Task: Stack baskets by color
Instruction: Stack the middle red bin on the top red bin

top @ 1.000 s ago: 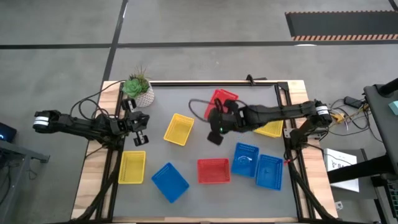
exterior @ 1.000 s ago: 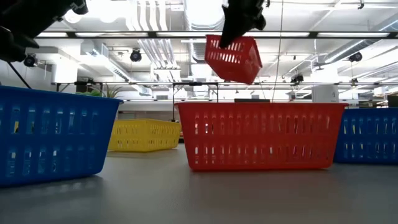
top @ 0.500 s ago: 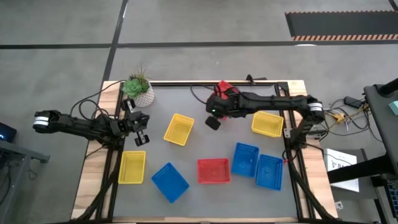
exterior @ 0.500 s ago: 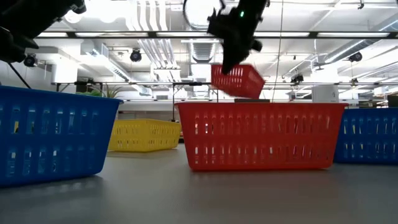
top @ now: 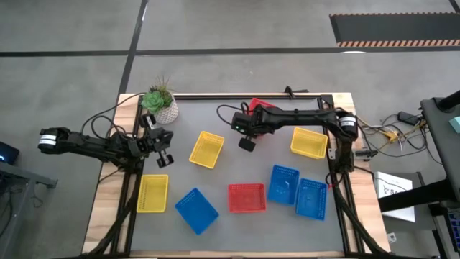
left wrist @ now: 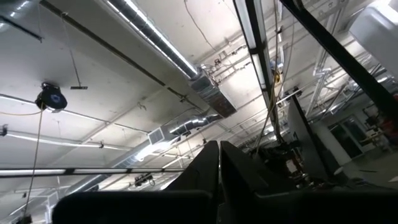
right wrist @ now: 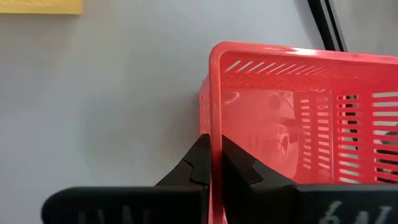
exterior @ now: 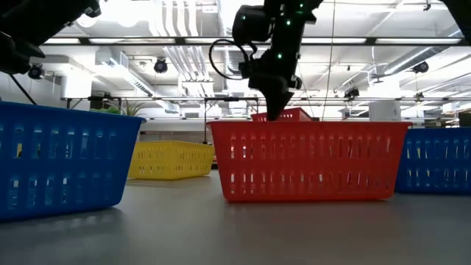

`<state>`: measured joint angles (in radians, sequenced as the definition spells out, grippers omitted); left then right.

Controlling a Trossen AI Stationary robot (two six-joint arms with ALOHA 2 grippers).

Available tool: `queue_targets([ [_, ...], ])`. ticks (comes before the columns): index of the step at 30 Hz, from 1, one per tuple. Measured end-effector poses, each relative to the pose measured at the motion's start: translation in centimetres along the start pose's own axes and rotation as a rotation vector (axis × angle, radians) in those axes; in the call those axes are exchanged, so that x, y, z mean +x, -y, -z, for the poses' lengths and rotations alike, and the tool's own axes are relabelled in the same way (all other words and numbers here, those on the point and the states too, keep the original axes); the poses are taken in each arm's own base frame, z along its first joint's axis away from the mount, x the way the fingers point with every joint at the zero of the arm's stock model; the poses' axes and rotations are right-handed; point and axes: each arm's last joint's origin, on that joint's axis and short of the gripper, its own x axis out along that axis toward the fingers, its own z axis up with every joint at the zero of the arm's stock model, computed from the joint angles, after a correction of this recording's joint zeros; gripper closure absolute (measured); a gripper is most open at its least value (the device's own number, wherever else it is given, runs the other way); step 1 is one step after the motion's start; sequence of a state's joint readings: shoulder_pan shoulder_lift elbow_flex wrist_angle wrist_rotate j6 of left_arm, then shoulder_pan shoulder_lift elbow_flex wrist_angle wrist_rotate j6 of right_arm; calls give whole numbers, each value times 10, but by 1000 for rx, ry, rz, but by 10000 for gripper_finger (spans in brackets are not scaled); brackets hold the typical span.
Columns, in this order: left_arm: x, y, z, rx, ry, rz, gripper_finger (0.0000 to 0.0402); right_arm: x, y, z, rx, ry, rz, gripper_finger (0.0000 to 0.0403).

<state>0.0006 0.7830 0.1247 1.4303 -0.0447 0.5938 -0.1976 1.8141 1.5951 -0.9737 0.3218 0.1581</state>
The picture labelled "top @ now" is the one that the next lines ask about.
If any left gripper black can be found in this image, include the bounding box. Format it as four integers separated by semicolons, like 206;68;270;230
136;113;175;169

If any yellow plastic basket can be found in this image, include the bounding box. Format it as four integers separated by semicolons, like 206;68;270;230
188;130;226;170
136;174;170;214
290;127;328;160

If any blue plastic basket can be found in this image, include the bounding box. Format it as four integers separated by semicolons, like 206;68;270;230
295;178;328;221
267;164;300;206
175;187;220;236

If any red plastic basket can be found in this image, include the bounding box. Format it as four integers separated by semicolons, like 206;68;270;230
227;183;267;214
248;97;276;140

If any white patterned plant pot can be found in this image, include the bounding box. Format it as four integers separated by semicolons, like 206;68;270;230
149;99;180;125

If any green succulent plant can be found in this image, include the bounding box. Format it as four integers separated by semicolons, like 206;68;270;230
140;76;175;114

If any black base clamp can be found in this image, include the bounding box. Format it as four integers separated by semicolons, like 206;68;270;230
354;148;379;160

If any white cardboard box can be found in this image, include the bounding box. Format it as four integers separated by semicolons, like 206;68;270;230
373;171;417;223

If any grey side table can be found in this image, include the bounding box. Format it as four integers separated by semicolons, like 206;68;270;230
0;160;59;259

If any black power adapter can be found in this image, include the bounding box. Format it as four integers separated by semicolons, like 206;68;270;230
397;110;418;127

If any black device with blue light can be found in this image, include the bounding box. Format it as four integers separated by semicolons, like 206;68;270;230
0;140;21;166

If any black hazard-striped floor mat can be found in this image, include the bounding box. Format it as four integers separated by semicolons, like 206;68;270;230
329;12;460;48

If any black desk beam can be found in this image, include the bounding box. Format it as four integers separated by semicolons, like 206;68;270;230
377;178;460;213

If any grey desk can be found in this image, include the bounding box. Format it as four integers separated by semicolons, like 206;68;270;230
419;96;460;259

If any black pole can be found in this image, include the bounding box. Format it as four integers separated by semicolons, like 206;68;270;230
436;89;460;112

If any keyboard with lit keys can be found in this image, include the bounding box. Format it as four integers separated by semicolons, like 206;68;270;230
444;211;460;259

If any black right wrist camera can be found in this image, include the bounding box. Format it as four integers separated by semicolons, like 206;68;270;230
231;112;249;136

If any black right camera cable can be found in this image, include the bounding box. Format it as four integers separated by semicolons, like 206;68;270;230
216;101;251;127

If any black camera clamp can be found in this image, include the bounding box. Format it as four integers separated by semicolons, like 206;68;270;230
283;85;309;100

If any black aluminium table frame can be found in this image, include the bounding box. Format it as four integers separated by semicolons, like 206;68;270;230
111;92;364;258

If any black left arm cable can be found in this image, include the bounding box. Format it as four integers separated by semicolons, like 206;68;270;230
80;92;147;145

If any black sleeved cable bundle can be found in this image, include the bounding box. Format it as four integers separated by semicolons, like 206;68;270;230
83;168;143;258
325;172;389;257

